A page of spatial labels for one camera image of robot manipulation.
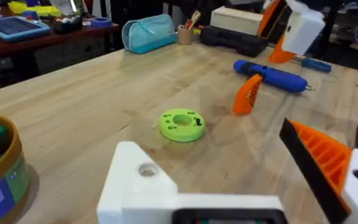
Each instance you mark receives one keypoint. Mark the finger of the white orange right gripper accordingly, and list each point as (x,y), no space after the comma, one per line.
(269,17)
(303,29)

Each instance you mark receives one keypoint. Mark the bare white left gripper left finger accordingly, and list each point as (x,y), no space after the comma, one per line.
(135,183)

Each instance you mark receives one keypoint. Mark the white orange left gripper right finger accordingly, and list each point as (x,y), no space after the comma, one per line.
(328,161)

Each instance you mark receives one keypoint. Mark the blue electric screwdriver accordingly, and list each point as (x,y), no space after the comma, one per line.
(275,76)

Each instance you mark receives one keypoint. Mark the beige box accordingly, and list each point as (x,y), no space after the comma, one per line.
(236,20)

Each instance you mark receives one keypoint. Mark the black tool case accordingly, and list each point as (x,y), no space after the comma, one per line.
(232,40)

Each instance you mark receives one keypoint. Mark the green disc with holes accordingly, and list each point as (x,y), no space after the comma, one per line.
(179,130)

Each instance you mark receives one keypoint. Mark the orange ribbed wedge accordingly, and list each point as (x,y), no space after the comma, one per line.
(246,95)

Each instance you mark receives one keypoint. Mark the tan cup with utensils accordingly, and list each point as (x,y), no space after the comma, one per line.
(185,35)

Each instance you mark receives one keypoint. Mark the teal zip bag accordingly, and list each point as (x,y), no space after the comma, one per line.
(149,32)

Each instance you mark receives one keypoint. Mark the blue tape roll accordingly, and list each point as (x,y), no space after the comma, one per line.
(101,21)

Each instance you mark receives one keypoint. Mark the brown wooden desk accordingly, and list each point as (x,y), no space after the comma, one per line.
(42,40)

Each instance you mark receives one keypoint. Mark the black tray of small items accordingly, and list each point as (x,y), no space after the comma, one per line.
(67,24)

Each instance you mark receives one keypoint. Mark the blue framed tablet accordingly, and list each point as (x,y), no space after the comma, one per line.
(12,28)

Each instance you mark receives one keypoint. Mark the yellow toy board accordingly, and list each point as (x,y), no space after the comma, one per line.
(39,9)

